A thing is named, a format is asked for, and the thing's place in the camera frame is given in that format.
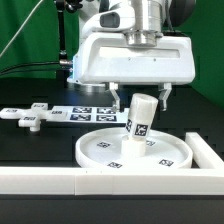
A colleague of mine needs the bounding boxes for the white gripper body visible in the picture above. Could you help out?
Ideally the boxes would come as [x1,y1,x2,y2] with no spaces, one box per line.
[77,33,195,85]

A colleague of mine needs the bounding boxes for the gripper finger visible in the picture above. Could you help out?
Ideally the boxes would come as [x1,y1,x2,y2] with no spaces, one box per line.
[158,83,172,111]
[109,82,120,112]

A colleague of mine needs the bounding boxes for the white round table top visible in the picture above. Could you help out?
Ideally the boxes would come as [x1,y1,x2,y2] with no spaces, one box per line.
[75,127,193,170]

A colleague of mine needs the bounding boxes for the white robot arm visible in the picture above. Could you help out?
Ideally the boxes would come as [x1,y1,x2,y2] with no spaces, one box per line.
[68,0,195,110]

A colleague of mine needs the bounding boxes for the white marker sheet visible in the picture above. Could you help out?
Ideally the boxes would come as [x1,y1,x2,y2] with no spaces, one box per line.
[52,106,129,124]

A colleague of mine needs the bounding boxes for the white cross-shaped table base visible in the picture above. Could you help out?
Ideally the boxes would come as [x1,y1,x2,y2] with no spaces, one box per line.
[0,103,67,132]

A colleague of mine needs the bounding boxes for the white L-shaped obstacle fence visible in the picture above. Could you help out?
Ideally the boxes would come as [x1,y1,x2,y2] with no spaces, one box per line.
[0,132,224,195]

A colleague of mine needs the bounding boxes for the black camera stand pole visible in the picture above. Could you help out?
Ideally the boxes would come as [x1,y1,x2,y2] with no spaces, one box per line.
[53,0,83,74]

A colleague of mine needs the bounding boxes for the grey diagonal cable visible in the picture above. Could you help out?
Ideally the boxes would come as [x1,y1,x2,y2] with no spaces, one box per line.
[0,0,44,58]

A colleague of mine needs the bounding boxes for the black cables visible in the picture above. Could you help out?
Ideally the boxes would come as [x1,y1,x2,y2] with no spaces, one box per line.
[0,59,73,76]

